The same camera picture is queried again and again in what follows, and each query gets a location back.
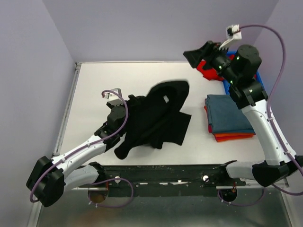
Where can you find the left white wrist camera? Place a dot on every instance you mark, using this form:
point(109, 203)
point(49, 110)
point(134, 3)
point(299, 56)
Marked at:
point(113, 97)

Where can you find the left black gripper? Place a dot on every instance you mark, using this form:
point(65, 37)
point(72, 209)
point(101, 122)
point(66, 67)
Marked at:
point(111, 107)

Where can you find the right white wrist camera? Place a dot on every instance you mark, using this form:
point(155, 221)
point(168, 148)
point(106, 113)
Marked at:
point(233, 34)

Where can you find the folded magenta t shirt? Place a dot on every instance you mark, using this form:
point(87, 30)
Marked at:
point(210, 128)

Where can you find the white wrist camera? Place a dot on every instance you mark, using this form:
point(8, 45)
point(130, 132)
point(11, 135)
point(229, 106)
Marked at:
point(233, 34)
point(113, 97)

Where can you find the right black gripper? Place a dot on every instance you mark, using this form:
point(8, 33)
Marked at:
point(209, 50)

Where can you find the black floral t shirt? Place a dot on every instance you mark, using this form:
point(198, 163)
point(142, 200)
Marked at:
point(157, 119)

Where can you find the blue plastic bin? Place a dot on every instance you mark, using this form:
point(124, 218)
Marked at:
point(242, 67)

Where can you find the red t shirt in bin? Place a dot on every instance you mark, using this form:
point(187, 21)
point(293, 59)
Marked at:
point(209, 74)

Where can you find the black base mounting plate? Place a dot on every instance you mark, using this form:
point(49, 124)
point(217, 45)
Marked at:
point(162, 180)

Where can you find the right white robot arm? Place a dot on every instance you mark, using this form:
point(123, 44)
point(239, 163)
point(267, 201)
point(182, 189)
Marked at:
point(251, 98)

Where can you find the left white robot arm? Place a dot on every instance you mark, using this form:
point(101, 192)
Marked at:
point(51, 177)

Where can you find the folded teal t shirt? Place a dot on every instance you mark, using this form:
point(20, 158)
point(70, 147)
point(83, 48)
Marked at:
point(225, 117)

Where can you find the aluminium left side rail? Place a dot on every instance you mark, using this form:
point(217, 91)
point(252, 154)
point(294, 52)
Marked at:
point(60, 137)

